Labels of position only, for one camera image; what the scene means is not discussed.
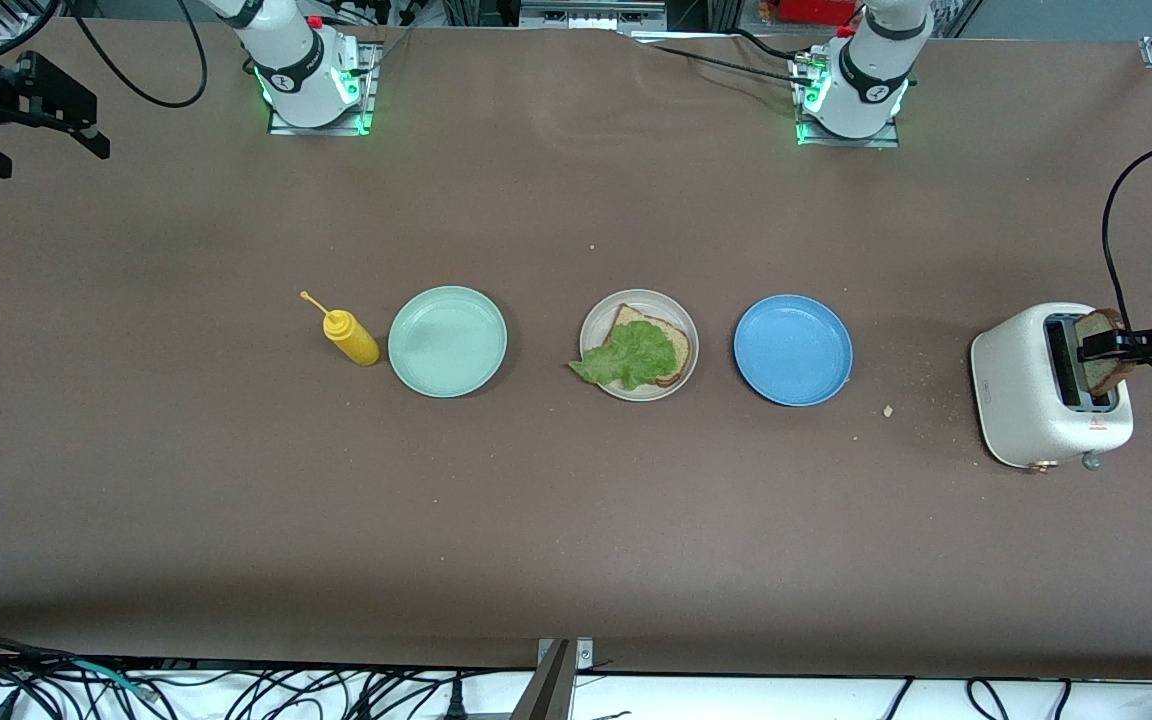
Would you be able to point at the dark-crust bread slice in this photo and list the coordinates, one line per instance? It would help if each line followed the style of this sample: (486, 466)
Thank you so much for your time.
(1096, 322)

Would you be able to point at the yellow mustard squeeze bottle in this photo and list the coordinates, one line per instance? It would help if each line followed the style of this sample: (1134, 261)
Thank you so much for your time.
(354, 343)

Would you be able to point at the light-crust bread slice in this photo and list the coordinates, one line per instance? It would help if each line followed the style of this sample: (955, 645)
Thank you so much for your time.
(641, 312)

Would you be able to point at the green lettuce leaf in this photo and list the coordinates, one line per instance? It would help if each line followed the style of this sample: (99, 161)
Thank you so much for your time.
(631, 355)

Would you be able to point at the blue plate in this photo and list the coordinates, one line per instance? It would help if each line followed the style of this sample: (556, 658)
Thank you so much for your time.
(793, 350)

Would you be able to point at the pale green plate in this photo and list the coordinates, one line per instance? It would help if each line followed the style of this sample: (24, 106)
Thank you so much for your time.
(447, 342)

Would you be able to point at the beige plate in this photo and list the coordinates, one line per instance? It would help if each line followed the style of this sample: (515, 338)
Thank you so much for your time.
(598, 322)

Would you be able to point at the white toaster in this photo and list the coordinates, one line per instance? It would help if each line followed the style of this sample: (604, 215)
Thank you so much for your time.
(1016, 390)

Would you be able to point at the red box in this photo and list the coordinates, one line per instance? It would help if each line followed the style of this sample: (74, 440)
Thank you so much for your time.
(816, 10)

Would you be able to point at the black power plug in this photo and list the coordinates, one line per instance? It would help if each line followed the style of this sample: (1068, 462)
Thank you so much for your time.
(455, 700)

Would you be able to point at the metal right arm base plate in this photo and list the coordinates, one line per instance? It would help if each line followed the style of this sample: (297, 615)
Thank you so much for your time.
(367, 90)

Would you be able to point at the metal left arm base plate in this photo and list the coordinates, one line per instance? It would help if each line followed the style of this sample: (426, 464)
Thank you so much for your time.
(851, 142)

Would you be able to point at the silver metal frame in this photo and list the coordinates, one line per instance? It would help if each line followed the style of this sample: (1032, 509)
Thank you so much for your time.
(591, 15)

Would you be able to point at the grey metal table bracket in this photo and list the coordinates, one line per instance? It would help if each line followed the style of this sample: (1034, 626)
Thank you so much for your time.
(551, 690)

